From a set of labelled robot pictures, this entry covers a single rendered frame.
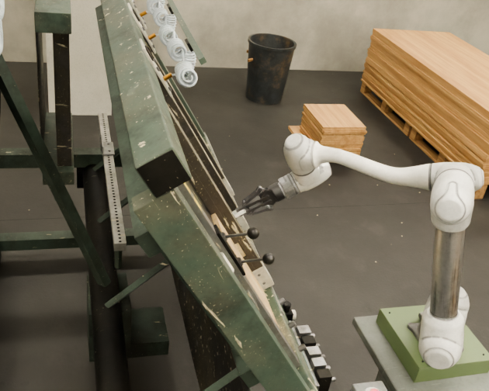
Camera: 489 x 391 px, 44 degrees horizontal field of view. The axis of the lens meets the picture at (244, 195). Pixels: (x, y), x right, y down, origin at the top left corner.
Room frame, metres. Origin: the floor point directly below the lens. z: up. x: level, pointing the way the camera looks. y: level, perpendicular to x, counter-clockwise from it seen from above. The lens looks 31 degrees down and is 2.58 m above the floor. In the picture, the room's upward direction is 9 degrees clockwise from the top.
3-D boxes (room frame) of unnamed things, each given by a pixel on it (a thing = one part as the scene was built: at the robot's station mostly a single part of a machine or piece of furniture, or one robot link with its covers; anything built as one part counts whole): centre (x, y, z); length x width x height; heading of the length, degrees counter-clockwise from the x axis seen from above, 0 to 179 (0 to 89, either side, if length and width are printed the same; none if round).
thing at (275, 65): (6.45, -0.04, 0.33); 0.54 x 0.54 x 0.65
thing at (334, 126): (5.29, -0.67, 0.20); 0.61 x 0.51 x 0.40; 20
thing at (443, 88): (6.11, -2.07, 0.39); 2.46 x 1.04 x 0.78; 20
